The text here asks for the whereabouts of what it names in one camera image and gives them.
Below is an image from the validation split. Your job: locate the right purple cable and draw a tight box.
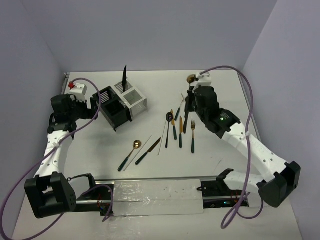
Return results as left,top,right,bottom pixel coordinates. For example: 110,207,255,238
199,65,265,230

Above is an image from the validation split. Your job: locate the black serrated knife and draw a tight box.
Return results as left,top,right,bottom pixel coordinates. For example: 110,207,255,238
122,65,127,93

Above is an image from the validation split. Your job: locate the black utensil caddy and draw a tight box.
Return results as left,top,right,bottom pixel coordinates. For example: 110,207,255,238
92,86,132,131

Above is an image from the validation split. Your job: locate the silver tape sheet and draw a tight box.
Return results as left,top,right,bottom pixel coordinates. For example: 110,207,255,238
112,179,204,217

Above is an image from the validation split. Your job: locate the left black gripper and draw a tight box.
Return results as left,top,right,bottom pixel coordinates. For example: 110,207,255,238
66,94,100,121

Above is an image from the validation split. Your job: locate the gold spoon green handle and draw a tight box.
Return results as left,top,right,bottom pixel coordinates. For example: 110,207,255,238
186,74,198,91
117,140,142,172

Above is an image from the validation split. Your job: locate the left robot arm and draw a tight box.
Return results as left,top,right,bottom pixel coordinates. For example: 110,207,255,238
24,93,101,219

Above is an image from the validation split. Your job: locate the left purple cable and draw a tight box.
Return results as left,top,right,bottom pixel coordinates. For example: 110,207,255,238
0,77,115,238

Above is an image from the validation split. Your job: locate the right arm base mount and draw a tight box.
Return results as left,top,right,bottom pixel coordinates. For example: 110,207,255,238
196,180,242,209

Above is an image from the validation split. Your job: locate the gold knife dark handle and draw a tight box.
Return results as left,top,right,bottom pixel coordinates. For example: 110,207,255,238
135,137,162,166

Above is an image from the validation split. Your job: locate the gold knife green handle short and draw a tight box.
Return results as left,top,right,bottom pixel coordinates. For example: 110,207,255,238
179,116,184,149

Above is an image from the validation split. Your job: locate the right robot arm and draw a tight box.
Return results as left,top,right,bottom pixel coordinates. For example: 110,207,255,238
185,86,301,208

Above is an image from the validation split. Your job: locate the white utensil caddy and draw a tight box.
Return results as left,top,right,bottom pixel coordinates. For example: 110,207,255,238
111,78,148,119

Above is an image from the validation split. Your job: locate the black spoon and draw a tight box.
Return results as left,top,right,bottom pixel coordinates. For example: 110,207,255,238
165,112,173,149

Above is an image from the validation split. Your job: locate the white chopstick long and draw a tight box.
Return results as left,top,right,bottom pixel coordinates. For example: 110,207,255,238
123,135,152,172

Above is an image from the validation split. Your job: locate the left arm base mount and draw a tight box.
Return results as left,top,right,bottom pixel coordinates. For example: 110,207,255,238
73,184,114,216

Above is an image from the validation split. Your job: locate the purple cable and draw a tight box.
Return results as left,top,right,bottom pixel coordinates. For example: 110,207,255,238
199,65,265,230
0,77,115,238

